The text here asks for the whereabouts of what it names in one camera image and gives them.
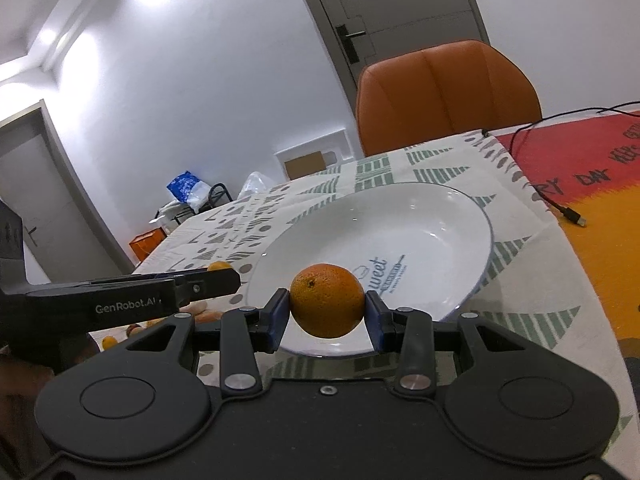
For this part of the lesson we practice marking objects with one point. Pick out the grey door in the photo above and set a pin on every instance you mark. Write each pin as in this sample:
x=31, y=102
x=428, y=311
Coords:
x=394, y=27
x=62, y=230

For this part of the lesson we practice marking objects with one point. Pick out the small tangerine front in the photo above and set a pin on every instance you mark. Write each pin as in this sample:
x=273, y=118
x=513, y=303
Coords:
x=109, y=342

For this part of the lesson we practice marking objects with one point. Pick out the orange paper bag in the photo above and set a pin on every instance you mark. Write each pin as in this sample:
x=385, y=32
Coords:
x=145, y=243

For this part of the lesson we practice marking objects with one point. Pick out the small tangerine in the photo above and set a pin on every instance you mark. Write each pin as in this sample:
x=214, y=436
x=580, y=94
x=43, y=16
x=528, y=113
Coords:
x=109, y=342
x=218, y=265

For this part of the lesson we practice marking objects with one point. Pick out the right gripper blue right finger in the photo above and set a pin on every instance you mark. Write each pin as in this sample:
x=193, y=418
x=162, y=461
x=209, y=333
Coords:
x=378, y=320

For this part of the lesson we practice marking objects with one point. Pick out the blue white plastic bag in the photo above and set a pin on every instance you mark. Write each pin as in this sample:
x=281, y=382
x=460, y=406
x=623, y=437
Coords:
x=189, y=189

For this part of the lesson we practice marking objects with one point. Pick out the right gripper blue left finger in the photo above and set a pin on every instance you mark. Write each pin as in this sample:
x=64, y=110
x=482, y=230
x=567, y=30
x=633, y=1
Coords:
x=278, y=313

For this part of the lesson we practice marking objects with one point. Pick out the white deep plate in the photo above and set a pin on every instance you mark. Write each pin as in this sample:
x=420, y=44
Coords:
x=418, y=245

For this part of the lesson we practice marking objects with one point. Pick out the red orange printed mat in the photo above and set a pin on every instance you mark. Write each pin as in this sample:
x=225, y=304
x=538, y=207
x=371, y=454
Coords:
x=589, y=161

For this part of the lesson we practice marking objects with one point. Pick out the black metal rack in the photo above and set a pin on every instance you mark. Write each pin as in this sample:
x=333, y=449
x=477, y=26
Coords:
x=175, y=213

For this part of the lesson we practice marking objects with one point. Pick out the red jujube front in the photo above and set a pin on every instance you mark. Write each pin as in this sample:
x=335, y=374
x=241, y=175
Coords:
x=134, y=329

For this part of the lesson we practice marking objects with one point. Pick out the orange leather chair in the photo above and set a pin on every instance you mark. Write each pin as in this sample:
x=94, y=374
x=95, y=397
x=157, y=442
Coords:
x=441, y=91

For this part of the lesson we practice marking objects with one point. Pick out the large orange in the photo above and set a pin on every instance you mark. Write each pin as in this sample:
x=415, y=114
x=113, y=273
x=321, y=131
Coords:
x=327, y=301

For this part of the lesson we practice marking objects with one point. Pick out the black door handle lock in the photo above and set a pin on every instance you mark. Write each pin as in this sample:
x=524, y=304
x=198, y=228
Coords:
x=347, y=42

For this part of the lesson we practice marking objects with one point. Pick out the white plastic bag by table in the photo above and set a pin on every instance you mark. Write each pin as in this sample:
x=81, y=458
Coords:
x=255, y=183

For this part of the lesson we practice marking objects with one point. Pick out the patterned white tablecloth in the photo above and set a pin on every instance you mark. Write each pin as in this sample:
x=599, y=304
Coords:
x=534, y=284

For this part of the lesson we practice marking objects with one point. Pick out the person left hand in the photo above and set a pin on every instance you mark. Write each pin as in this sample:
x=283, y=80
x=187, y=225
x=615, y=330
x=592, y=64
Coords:
x=27, y=365

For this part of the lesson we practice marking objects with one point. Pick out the brown cardboard piece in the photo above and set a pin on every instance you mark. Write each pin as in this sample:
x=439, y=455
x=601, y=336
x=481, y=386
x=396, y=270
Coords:
x=305, y=165

